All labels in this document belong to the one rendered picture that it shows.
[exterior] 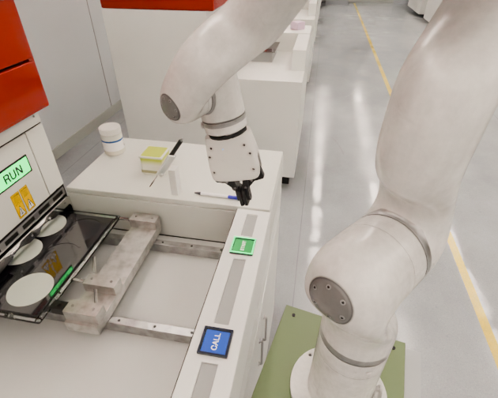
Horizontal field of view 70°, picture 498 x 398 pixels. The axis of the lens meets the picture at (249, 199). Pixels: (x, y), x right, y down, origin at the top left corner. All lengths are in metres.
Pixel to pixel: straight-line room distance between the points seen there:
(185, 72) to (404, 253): 0.39
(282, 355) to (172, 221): 0.50
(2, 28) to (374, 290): 0.88
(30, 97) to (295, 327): 0.83
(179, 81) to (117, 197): 0.62
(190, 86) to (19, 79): 0.53
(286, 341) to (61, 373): 0.49
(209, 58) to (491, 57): 0.33
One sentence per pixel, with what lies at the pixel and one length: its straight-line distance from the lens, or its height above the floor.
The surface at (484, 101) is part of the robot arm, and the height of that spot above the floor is 1.44.
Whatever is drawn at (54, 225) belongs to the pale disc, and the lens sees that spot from 1.17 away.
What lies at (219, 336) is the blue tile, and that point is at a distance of 0.71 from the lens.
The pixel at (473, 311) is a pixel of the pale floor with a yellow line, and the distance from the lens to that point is 2.27.
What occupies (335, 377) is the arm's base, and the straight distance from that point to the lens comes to 0.68.
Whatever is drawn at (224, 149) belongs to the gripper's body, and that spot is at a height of 1.24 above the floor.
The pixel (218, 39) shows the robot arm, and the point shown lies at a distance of 0.54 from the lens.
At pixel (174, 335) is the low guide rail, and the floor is 0.84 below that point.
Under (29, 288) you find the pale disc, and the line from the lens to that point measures 1.01.
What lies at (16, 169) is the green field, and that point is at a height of 1.10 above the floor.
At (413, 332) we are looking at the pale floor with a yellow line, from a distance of 2.04.
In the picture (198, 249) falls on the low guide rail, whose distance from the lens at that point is 1.04.
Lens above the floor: 1.56
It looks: 36 degrees down
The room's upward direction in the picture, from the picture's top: straight up
